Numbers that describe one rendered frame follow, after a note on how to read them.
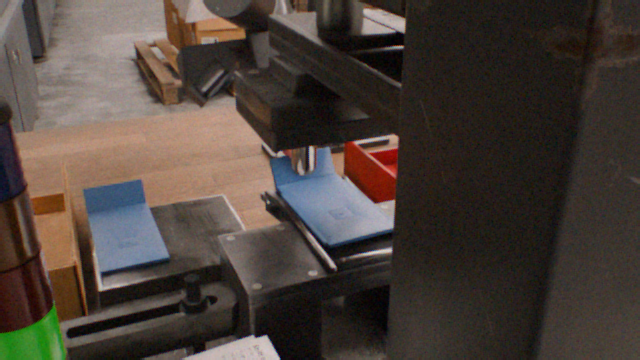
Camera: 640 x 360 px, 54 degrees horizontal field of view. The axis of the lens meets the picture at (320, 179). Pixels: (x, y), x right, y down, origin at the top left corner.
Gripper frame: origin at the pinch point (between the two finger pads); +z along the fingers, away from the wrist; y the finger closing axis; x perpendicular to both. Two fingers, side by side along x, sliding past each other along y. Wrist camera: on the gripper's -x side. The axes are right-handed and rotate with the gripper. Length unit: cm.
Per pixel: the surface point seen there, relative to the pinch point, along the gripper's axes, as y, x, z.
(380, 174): -7.2, 12.2, 2.8
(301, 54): 21.0, -5.5, -6.6
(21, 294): 30.3, -26.4, 5.4
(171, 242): -7.6, -14.8, 4.7
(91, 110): -336, -7, -86
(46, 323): 28.6, -25.8, 7.2
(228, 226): -8.4, -8.0, 4.5
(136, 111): -326, 18, -78
